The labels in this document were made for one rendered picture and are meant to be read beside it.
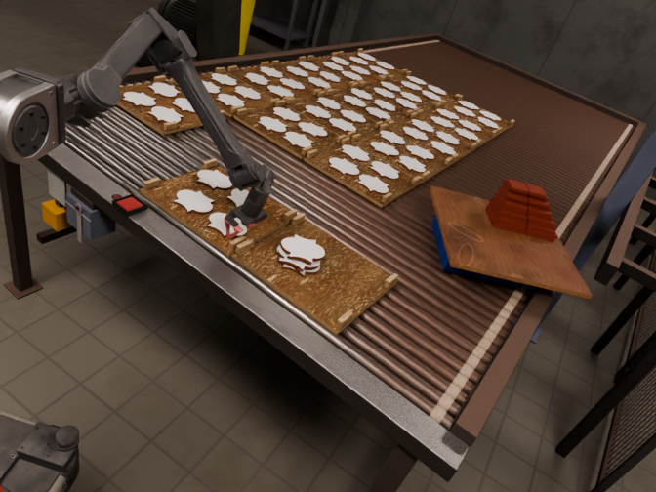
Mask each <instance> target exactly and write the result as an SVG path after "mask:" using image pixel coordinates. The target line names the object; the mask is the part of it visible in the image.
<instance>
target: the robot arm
mask: <svg viewBox="0 0 656 492"><path fill-rule="evenodd" d="M127 25H128V26H129V28H128V29H127V30H126V31H125V32H124V34H123V35H122V36H121V37H120V38H119V39H118V40H117V41H116V42H115V43H114V44H113V45H112V47H111V48H110V49H109V50H108V51H107V52H106V53H105V54H104V55H103V56H102V58H101V59H100V60H99V61H98V62H97V63H96V64H95V65H94V66H93V67H92V68H91V69H90V70H87V71H85V72H84V73H82V74H81V75H79V77H75V75H74V74H70V75H68V76H66V77H57V78H52V77H49V76H46V75H43V74H40V73H37V72H34V71H31V70H28V69H25V68H22V67H18V68H16V69H13V71H15V72H17V73H20V74H23V75H26V76H29V77H32V78H35V79H38V80H41V81H44V82H48V83H51V84H54V85H55V86H56V90H57V107H58V124H59V142H60V144H59V145H61V144H63V143H64V142H65V141H66V129H65V122H68V123H69V124H71V125H74V126H81V125H82V126H83V127H84V128H86V127H88V126H90V125H91V124H92V123H91V121H90V120H92V119H94V118H95V117H97V116H99V117H100V118H103V117H104V115H103V113H104V112H106V111H109V110H110V109H112V108H114V107H115V106H116V105H117V104H118V103H119V102H120V98H121V95H120V91H119V87H120V84H121V83H122V82H123V79H124V78H125V77H126V75H127V74H128V73H129V72H130V70H131V69H132V68H133V67H134V65H135V64H136V63H137V61H138V60H139V59H140V58H141V56H142V55H143V54H144V52H145V51H146V50H148V52H147V53H148V56H149V58H150V60H151V61H152V63H153V64H154V66H155V68H156V69H157V71H158V72H159V74H160V75H165V74H166V73H168V74H170V75H171V76H172V78H173V79H174V80H175V81H176V83H177V84H178V85H179V87H180V88H181V90H182V91H183V93H184V95H185V97H186V99H187V100H188V102H189V103H190V105H191V107H192V108H193V110H194V111H195V113H196V115H197V116H198V118H199V119H200V121H201V123H202V124H203V126H204V128H205V129H206V131H207V132H208V134H209V136H210V137H211V139H212V140H213V142H214V144H215V145H216V147H217V149H218V151H219V153H220V155H221V157H222V159H223V162H224V164H225V166H226V168H227V170H226V172H227V174H228V175H229V180H230V182H231V183H232V184H233V185H234V187H237V188H238V189H239V191H242V190H245V189H247V188H249V187H251V189H250V191H249V193H248V195H247V197H246V199H245V201H244V203H243V204H242V205H240V206H238V207H236V208H234V209H232V210H231V211H230V213H229V214H227V215H225V218H224V220H225V227H226V237H227V238H228V239H231V238H233V237H234V236H236V235H237V234H239V233H240V232H242V231H243V229H242V228H241V227H240V226H239V223H238V222H237V221H236V220H235V218H238V219H239V220H240V221H241V223H242V224H243V225H244V226H247V227H249V228H251V227H253V226H255V225H257V224H258V223H260V222H262V221H263V220H265V219H267V217H268V214H267V212H266V211H265V210H264V209H263V207H264V205H265V203H266V201H267V199H268V197H269V195H270V193H271V187H272V184H273V181H274V179H275V174H274V172H273V170H271V169H270V168H269V167H267V166H266V165H265V164H263V165H260V166H258V165H257V164H256V162H255V160H254V159H253V157H252V155H249V153H248V151H247V150H246V148H245V147H244V146H243V145H242V144H241V143H240V142H239V141H238V139H237V138H236V136H235V135H234V134H233V133H232V131H231V129H230V128H229V126H228V124H227V123H226V120H225V119H224V117H223V115H222V114H221V112H220V110H219V109H218V107H217V105H216V104H215V102H214V100H213V99H212V97H211V95H210V94H209V92H208V90H207V89H206V87H205V85H204V84H203V82H202V80H201V79H200V77H199V75H198V73H197V71H196V69H195V67H194V64H193V62H192V58H194V57H195V56H196V55H197V52H196V51H195V49H194V47H193V46H192V44H191V42H190V40H189V39H188V37H187V35H186V34H185V33H184V32H183V31H181V30H180V31H177V30H176V29H175V28H174V27H173V26H172V25H170V24H169V23H168V22H167V21H166V20H165V19H164V18H163V17H162V16H161V15H159V14H158V13H157V12H156V11H155V10H154V9H153V8H152V7H150V8H149V9H148V10H147V11H145V12H144V13H143V14H141V15H140V16H138V17H137V18H135V19H134V20H131V21H130V22H129V23H128V24H127ZM179 55H182V58H181V59H179V60H177V61H175V62H173V63H172V64H171V63H170V62H169V61H171V60H172V59H174V58H176V57H177V56H179ZM240 164H241V165H240ZM251 223H252V224H251ZM230 226H232V227H233V228H234V231H235V233H233V234H232V235H230Z"/></svg>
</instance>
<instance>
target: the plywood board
mask: <svg viewBox="0 0 656 492"><path fill-rule="evenodd" d="M430 196H431V199H432V203H433V206H434V210H435V213H436V216H437V220H438V224H439V227H440V231H441V235H442V238H443V242H444V245H445V249H446V253H447V256H448V260H449V264H450V266H451V267H455V268H459V269H463V270H468V271H472V272H476V273H480V274H485V275H489V276H493V277H498V278H502V279H506V280H510V281H514V282H518V283H523V284H527V285H531V286H536V287H540V288H544V289H549V290H553V291H556V292H560V293H565V294H569V295H573V296H578V297H582V298H586V299H590V298H591V297H592V295H593V294H592V293H591V291H590V289H589V288H588V286H587V284H586V283H585V281H584V279H583V278H582V276H581V274H580V273H579V271H578V269H577V268H576V267H575V265H574V264H573V262H572V260H571V259H570V257H569V255H568V254H567V252H566V250H565V249H564V247H563V245H562V243H561V242H560V240H559V238H557V239H556V240H555V241H554V242H551V241H547V240H543V239H539V238H535V237H531V236H527V235H524V234H519V233H515V232H511V231H507V230H503V229H499V228H495V227H493V226H492V225H491V222H490V220H489V218H488V215H487V213H486V210H485V209H486V206H487V205H488V204H489V202H490V200H486V199H482V198H478V197H474V196H470V195H466V194H463V193H459V192H456V191H452V190H448V189H444V188H440V187H436V186H432V185H431V186H430Z"/></svg>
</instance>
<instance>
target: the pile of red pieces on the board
mask: <svg viewBox="0 0 656 492"><path fill-rule="evenodd" d="M547 197H548V196H547V195H546V194H545V192H544V191H543V189H542V188H541V187H539V186H535V185H532V184H525V183H522V182H518V181H514V180H510V179H506V180H503V185H500V186H499V190H498V192H496V193H495V195H494V197H493V198H491V200H490V202H489V204H488V205H487V206H486V209H485V210H486V213H487V215H488V218H489V220H490V222H491V225H492V226H493V227H495V228H499V229H503V230H507V231H511V232H515V233H519V234H524V235H527V236H531V237H535V238H539V239H543V240H547V241H551V242H554V241H555V240H556V239H557V238H558V236H557V234H556V232H555V230H556V227H555V223H554V221H553V217H552V213H551V211H550V209H551V208H550V204H549V203H548V198H547Z"/></svg>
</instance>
